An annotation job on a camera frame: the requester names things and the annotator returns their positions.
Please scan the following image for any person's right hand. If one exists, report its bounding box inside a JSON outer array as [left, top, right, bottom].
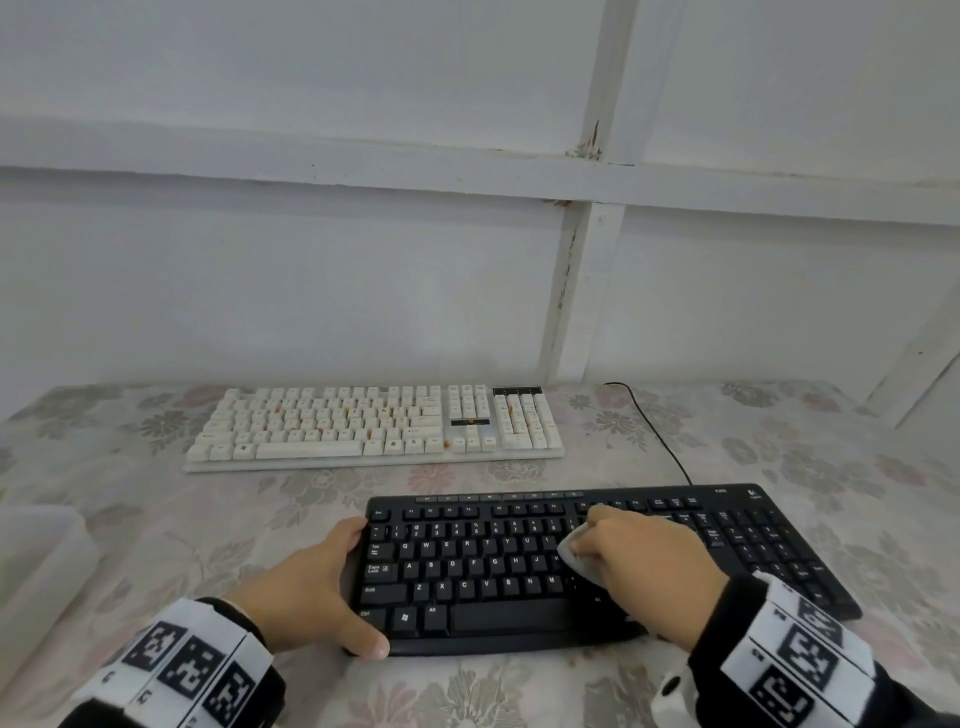
[[558, 503, 730, 654]]

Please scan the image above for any person's left hand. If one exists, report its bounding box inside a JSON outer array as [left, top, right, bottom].
[[224, 515, 391, 661]]

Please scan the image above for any grey fluffy cloth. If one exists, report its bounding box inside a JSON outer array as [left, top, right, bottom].
[[556, 521, 609, 586]]

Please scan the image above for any white keyboard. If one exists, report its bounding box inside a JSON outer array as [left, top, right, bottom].
[[183, 384, 565, 475]]

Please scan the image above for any black keyboard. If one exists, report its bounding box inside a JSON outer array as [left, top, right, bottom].
[[348, 483, 864, 659]]

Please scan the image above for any clear plastic container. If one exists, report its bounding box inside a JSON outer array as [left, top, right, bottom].
[[0, 503, 103, 688]]

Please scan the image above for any person's left forearm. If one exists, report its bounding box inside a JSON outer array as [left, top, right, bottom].
[[67, 596, 288, 728]]

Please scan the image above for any person's right forearm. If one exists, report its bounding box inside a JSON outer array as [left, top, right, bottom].
[[686, 575, 960, 728]]

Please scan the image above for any white marker left wristband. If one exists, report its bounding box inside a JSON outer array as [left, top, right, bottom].
[[71, 598, 275, 728]]

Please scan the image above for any white marker wristband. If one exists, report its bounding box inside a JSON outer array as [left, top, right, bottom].
[[716, 571, 877, 728], [71, 598, 275, 728]]

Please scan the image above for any white marker right wristband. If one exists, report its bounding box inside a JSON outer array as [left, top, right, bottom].
[[716, 571, 877, 728]]

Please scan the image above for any floral tablecloth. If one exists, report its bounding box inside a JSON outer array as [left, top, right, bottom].
[[0, 378, 960, 728]]

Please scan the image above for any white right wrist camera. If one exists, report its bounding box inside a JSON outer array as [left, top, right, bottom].
[[648, 671, 695, 728]]

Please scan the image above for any black keyboard cable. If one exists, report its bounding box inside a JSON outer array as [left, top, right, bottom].
[[603, 381, 695, 487]]

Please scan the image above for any white wooden frame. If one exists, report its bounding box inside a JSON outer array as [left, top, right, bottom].
[[0, 0, 960, 429]]

